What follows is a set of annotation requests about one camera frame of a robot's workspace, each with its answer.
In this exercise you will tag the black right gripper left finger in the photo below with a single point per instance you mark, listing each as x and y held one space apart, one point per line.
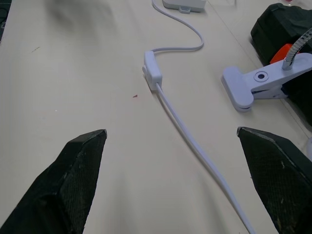
61 185

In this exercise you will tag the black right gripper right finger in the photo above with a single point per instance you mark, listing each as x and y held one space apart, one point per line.
278 180

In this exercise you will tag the white lamp clamp base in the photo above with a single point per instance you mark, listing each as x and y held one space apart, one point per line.
263 81

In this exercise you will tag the flexible silver metal hose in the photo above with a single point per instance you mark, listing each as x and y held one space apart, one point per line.
296 47

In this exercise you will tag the white plastic cable connector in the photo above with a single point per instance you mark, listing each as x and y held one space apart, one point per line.
152 70

